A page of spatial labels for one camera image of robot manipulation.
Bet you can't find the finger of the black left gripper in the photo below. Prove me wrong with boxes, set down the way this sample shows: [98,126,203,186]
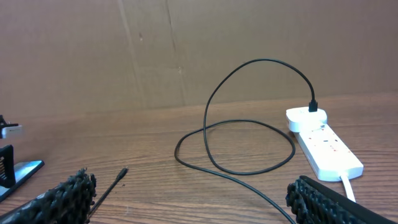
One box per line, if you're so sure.
[1,145,16,188]

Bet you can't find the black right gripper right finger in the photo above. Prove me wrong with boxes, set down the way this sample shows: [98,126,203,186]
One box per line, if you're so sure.
[285,175,396,224]

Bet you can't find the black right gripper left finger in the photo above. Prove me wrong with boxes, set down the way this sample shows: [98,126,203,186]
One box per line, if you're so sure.
[1,169,96,224]

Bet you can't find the blue Galaxy smartphone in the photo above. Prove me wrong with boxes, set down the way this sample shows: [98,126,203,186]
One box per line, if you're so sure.
[1,160,45,202]

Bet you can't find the white charger plug adapter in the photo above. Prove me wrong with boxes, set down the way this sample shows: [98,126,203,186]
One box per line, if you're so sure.
[285,107,328,133]

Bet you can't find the white power strip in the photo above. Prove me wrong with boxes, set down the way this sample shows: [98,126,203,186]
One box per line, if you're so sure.
[295,124,364,182]

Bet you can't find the white power strip cord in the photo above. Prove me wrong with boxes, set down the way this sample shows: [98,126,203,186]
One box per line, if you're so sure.
[340,174,356,203]

